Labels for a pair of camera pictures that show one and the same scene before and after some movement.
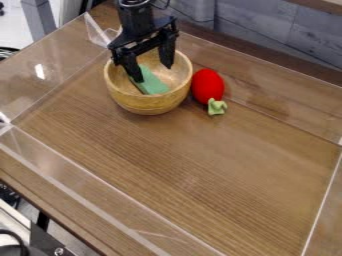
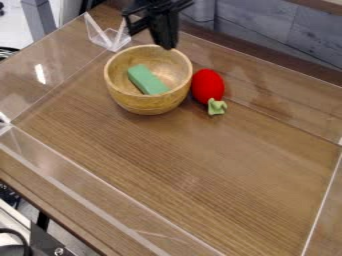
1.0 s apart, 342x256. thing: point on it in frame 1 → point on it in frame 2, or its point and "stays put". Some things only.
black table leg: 43,221 stays put
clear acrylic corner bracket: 100,36 stays put
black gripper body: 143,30 → 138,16
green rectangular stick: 152,84 stays put
